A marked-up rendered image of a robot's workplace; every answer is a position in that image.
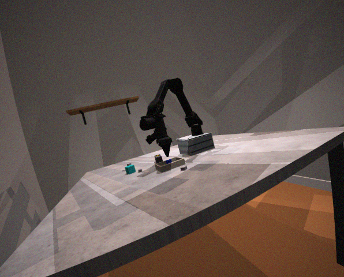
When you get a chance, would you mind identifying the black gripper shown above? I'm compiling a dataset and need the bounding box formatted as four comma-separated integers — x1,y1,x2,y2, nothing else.
155,126,172,157

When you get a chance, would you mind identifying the teal cube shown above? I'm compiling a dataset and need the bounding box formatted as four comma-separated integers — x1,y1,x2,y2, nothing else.
125,164,136,174

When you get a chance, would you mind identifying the tan shallow tray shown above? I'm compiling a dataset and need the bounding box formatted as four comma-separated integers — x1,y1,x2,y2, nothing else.
155,157,185,173

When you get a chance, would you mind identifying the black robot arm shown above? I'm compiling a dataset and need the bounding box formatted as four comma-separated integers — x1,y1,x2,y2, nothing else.
139,78,204,144

